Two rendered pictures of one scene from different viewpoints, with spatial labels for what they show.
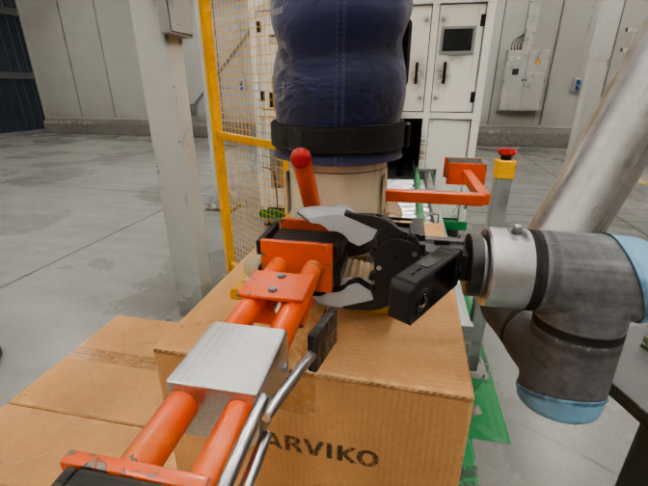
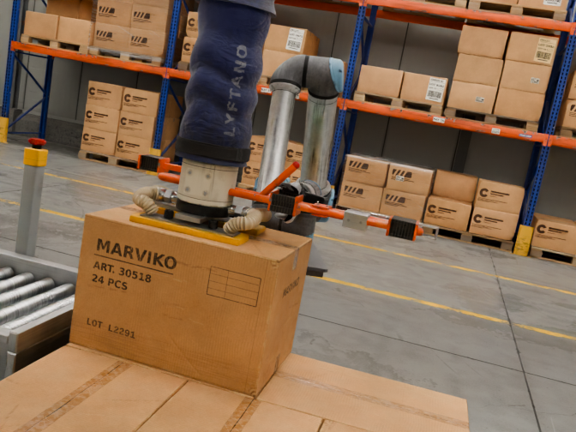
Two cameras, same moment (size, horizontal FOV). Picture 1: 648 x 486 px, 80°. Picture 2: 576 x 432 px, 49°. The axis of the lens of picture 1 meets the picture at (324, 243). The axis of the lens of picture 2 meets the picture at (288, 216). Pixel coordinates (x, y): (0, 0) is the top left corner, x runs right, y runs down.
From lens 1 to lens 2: 1.94 m
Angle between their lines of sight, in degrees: 86
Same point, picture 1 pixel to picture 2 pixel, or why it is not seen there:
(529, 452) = not seen: hidden behind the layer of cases
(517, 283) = not seen: hidden behind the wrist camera
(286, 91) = (237, 131)
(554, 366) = (311, 224)
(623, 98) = (282, 136)
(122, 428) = (152, 421)
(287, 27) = (243, 104)
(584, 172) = (279, 161)
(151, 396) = (116, 409)
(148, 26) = not seen: outside the picture
